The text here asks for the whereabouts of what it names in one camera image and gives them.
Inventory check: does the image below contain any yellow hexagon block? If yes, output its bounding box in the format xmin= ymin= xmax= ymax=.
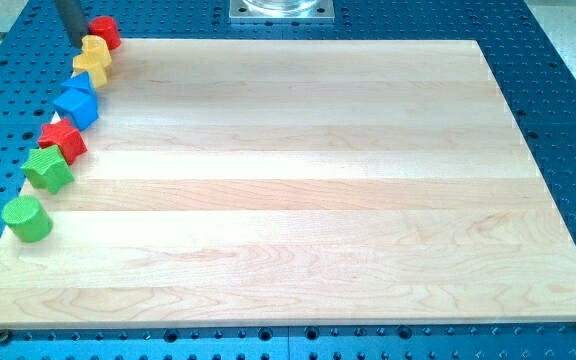
xmin=72 ymin=53 xmax=108 ymax=89

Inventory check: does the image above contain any light wooden board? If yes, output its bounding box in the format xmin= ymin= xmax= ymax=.
xmin=0 ymin=39 xmax=576 ymax=329

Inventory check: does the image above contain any blue cube block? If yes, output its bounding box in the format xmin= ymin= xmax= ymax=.
xmin=53 ymin=88 xmax=99 ymax=131

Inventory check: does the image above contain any blue triangle block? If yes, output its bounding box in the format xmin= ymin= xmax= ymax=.
xmin=61 ymin=71 xmax=96 ymax=96

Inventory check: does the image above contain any red star block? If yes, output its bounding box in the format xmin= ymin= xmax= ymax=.
xmin=38 ymin=118 xmax=87 ymax=165

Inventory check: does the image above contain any red cylinder block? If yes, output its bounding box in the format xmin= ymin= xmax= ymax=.
xmin=89 ymin=16 xmax=121 ymax=50

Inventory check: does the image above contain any green star block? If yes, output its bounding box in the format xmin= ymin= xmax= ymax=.
xmin=21 ymin=145 xmax=74 ymax=194

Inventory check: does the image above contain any green cylinder block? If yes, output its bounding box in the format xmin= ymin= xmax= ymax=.
xmin=2 ymin=195 xmax=53 ymax=243

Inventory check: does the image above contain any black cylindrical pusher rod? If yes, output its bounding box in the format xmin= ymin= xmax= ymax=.
xmin=54 ymin=0 xmax=89 ymax=49

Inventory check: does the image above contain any left board clamp screw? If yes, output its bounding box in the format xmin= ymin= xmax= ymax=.
xmin=0 ymin=329 xmax=12 ymax=345

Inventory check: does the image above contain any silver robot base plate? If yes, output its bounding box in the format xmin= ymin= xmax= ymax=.
xmin=229 ymin=0 xmax=335 ymax=22

